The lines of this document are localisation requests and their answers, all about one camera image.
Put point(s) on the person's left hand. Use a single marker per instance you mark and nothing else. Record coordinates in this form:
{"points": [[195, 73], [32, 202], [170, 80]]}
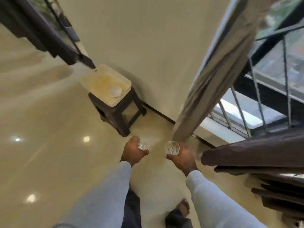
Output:
{"points": [[131, 151]]}

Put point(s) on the person's right hand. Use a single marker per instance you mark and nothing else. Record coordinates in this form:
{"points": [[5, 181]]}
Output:
{"points": [[185, 161]]}

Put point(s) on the clear drinking glass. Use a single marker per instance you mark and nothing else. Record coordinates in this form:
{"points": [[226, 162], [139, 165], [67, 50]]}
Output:
{"points": [[172, 147], [143, 146]]}

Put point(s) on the white round bowl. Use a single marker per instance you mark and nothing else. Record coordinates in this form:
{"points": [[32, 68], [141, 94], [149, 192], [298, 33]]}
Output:
{"points": [[115, 91]]}

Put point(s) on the light grey curtain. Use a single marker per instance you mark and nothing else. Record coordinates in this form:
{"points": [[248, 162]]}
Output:
{"points": [[213, 80]]}

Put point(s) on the dark brown curtain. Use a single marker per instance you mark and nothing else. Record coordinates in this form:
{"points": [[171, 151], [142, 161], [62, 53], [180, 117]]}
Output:
{"points": [[35, 33]]}

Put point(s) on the person's right forearm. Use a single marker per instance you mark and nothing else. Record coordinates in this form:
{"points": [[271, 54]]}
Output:
{"points": [[213, 204]]}

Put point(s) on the person's left forearm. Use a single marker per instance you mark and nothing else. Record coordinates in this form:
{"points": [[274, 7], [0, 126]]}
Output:
{"points": [[102, 201]]}

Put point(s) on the person's right foot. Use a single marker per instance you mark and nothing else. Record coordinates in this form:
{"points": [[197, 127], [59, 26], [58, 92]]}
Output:
{"points": [[183, 207]]}

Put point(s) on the dark grey plastic stool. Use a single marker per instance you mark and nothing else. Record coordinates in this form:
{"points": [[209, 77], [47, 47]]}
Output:
{"points": [[118, 121]]}

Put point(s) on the cream perforated plastic box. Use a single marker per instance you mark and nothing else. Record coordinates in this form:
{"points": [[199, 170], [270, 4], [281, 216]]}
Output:
{"points": [[99, 83]]}

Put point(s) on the rubber plant in grey pot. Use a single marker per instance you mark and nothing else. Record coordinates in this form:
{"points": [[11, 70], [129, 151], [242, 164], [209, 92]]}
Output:
{"points": [[69, 30]]}

